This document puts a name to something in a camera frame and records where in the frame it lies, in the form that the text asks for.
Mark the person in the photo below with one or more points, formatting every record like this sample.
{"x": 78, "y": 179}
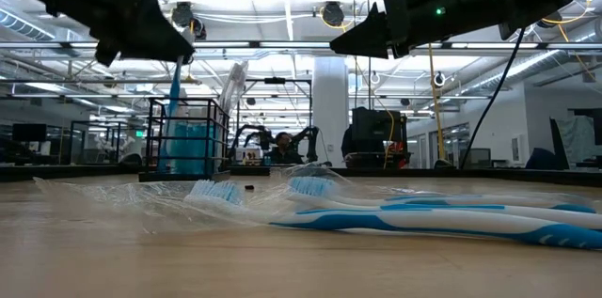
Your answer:
{"x": 283, "y": 147}

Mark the white building column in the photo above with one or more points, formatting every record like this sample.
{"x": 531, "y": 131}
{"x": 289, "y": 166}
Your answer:
{"x": 329, "y": 110}

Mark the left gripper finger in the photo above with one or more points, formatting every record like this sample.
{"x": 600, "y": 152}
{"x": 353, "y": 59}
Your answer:
{"x": 155, "y": 39}

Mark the black background robot arm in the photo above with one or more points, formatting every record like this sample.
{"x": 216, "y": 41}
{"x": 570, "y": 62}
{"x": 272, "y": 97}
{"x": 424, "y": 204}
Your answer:
{"x": 249, "y": 136}
{"x": 310, "y": 140}

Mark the black equipment cart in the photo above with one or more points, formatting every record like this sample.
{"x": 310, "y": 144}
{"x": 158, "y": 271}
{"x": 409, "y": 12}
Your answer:
{"x": 376, "y": 124}

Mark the black background station frame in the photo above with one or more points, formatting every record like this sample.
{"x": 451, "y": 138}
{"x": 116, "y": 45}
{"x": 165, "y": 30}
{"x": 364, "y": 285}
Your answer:
{"x": 275, "y": 80}

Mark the black monitor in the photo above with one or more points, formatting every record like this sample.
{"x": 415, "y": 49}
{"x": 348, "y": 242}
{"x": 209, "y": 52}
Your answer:
{"x": 28, "y": 132}

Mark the small black table debris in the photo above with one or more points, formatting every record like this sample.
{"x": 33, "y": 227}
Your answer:
{"x": 249, "y": 188}

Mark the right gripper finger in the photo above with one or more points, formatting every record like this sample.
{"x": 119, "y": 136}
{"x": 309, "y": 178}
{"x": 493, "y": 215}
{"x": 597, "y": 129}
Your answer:
{"x": 367, "y": 39}

